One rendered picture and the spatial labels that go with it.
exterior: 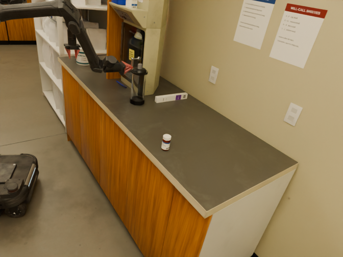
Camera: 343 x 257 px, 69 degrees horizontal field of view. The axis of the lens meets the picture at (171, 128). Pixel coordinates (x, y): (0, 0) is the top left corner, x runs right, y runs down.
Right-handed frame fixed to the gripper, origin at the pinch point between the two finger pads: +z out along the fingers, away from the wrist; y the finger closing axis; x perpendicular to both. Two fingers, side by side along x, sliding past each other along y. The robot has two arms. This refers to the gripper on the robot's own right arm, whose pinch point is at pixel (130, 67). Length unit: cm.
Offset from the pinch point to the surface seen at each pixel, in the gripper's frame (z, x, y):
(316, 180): 49, 9, -123
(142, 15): 1.3, -35.0, -1.6
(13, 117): -59, 136, 153
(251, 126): 49, 7, -76
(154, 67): 15.5, -2.3, -6.0
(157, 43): 14.9, -18.7, -3.8
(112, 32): -0.2, -11.7, 32.7
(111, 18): -1.9, -21.3, 34.0
